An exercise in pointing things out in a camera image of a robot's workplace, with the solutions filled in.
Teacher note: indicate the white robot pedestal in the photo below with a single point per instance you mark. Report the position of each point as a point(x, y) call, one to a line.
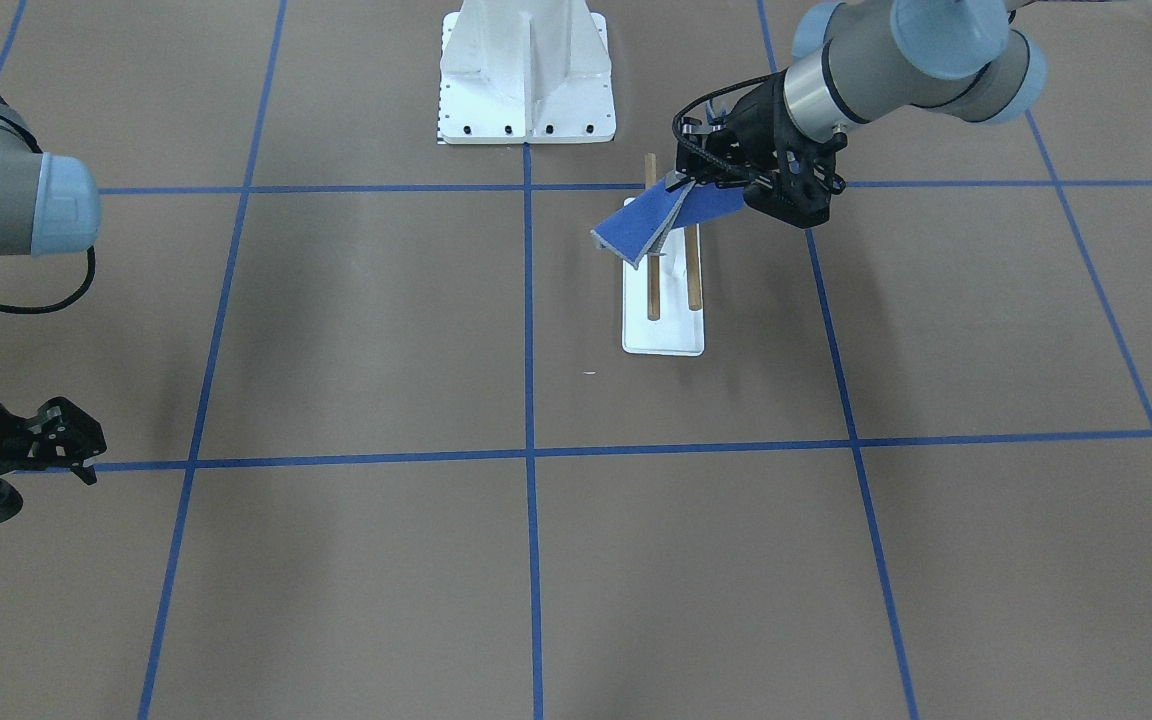
point(517, 72)

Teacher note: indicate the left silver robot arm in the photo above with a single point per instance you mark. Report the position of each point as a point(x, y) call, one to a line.
point(855, 63)

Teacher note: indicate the inner wooden rack rod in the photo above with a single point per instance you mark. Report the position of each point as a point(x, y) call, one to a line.
point(652, 260)

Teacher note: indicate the white towel rack base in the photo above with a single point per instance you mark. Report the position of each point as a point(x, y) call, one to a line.
point(678, 332)

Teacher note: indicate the blue microfibre towel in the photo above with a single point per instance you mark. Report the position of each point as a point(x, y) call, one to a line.
point(639, 228)

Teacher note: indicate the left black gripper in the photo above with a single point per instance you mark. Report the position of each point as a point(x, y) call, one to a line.
point(758, 118)

